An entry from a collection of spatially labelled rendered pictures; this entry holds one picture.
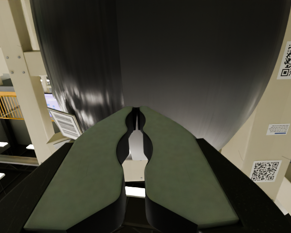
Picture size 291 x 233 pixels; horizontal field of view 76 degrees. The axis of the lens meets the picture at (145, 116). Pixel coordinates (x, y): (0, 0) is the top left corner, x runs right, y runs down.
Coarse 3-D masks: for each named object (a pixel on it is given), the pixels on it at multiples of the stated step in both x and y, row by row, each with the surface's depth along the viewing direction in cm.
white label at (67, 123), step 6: (48, 108) 24; (54, 114) 24; (60, 114) 24; (66, 114) 23; (72, 114) 23; (54, 120) 25; (60, 120) 25; (66, 120) 24; (72, 120) 24; (60, 126) 26; (66, 126) 25; (72, 126) 25; (78, 126) 24; (66, 132) 27; (72, 132) 26; (78, 132) 25; (72, 138) 28
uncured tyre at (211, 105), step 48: (48, 0) 17; (96, 0) 16; (144, 0) 16; (192, 0) 17; (240, 0) 17; (288, 0) 19; (48, 48) 20; (96, 48) 18; (144, 48) 18; (192, 48) 18; (240, 48) 18; (96, 96) 20; (144, 96) 20; (192, 96) 21; (240, 96) 21
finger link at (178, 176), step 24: (144, 120) 10; (168, 120) 10; (144, 144) 10; (168, 144) 8; (192, 144) 8; (168, 168) 7; (192, 168) 7; (168, 192) 6; (192, 192) 6; (216, 192) 6; (168, 216) 6; (192, 216) 6; (216, 216) 6
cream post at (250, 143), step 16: (288, 32) 36; (272, 80) 40; (288, 80) 40; (272, 96) 41; (288, 96) 41; (256, 112) 43; (272, 112) 43; (288, 112) 43; (240, 128) 50; (256, 128) 45; (240, 144) 50; (256, 144) 47; (272, 144) 47; (288, 144) 47; (240, 160) 50; (256, 160) 49; (288, 160) 49; (272, 192) 54
